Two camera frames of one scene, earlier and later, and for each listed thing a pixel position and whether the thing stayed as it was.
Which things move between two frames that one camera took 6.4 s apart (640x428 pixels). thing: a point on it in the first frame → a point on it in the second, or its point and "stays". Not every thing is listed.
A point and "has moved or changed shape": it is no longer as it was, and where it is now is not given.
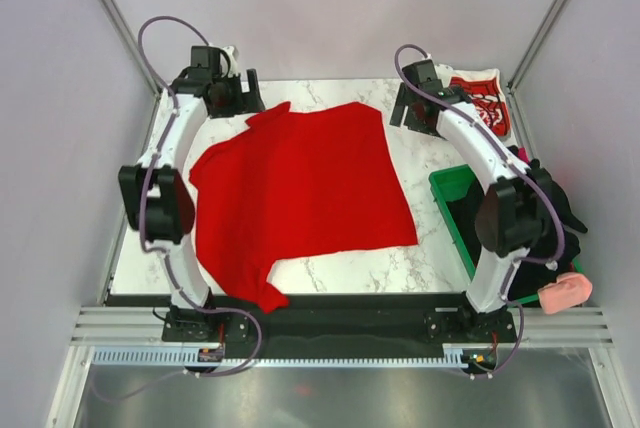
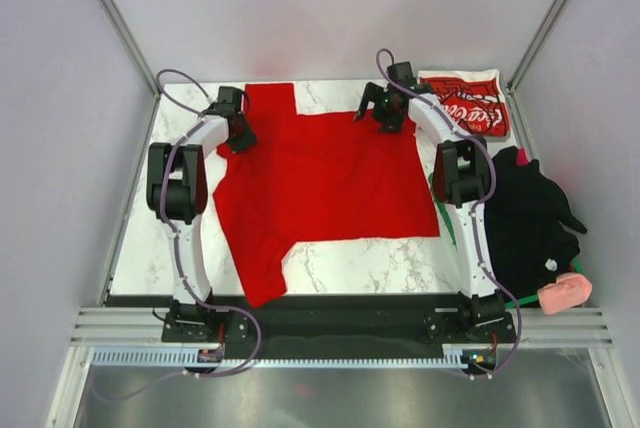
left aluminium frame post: x=117 y=22 stays
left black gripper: x=245 y=102 → x=249 y=138
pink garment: x=569 y=289 stays
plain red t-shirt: x=319 y=178 has moved or changed shape
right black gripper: x=398 y=111 → x=372 y=94
